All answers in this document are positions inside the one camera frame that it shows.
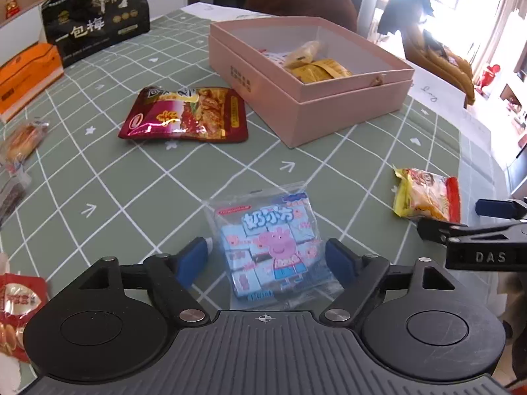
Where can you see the clear bread packet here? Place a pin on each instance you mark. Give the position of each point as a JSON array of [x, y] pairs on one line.
[[20, 142]]

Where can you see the black jacket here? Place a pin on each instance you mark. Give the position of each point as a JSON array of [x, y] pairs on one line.
[[399, 12]]

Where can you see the yellow and red snack packet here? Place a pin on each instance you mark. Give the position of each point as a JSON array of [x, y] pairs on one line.
[[424, 197]]

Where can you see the white snack packet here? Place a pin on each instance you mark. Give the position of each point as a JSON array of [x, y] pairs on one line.
[[274, 56]]

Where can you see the chair with draped clothes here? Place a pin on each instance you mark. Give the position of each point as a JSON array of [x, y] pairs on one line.
[[453, 66]]

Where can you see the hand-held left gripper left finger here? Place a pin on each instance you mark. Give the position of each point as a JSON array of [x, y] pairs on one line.
[[193, 257]]

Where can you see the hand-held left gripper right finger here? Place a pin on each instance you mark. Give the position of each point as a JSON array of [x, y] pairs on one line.
[[337, 259]]

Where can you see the orange cardboard box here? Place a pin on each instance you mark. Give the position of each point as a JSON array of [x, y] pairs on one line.
[[24, 78]]

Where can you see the blue milk candy packet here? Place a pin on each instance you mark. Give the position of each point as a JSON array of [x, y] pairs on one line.
[[267, 247]]

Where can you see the dark red spicy snack packet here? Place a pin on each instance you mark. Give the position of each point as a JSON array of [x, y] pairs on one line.
[[185, 115]]

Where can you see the pink cardboard box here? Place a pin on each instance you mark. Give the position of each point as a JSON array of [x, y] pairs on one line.
[[329, 111]]

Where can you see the red pastry packet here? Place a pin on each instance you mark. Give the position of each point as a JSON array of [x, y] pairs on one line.
[[16, 300]]

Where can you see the green checked tablecloth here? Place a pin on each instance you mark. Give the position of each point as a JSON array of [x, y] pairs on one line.
[[144, 197]]

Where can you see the red ornament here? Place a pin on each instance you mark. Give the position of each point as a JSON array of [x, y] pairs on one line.
[[490, 77]]

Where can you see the large black snack pouch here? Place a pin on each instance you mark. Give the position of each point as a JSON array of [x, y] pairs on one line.
[[94, 20]]

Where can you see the white paper sheet with writing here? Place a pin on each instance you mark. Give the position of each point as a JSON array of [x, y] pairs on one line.
[[432, 86]]

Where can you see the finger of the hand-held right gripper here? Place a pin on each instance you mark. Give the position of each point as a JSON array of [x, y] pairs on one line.
[[438, 229], [494, 208]]

